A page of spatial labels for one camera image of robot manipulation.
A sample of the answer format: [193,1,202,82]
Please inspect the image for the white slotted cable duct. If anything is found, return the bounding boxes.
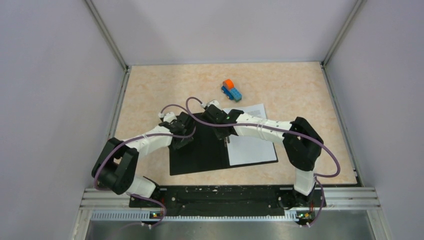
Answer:
[90,210,299,222]

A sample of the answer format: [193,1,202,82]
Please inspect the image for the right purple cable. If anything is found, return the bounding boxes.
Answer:
[185,96,341,228]

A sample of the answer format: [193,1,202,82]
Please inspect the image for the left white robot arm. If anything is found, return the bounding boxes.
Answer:
[91,112,196,207]

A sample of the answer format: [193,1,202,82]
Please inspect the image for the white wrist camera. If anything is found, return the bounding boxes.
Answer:
[158,111,177,123]
[200,100,222,110]

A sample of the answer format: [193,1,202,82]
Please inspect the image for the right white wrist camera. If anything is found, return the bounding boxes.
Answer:
[200,100,222,110]

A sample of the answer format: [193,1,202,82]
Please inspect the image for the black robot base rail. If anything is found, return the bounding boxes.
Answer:
[129,185,326,217]

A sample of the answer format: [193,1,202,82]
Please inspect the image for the aluminium frame profile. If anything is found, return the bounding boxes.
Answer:
[79,188,130,210]

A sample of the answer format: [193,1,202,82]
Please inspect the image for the teal and black folder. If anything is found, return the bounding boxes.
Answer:
[168,110,279,177]

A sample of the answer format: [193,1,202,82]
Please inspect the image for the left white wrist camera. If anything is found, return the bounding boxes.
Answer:
[158,111,177,123]

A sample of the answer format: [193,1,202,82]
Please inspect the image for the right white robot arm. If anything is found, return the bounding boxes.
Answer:
[201,103,324,206]

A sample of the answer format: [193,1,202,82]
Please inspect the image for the white printed paper sheets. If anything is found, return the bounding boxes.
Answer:
[222,103,278,167]

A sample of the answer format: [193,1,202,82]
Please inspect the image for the blue orange toy car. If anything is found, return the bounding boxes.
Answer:
[221,79,243,102]

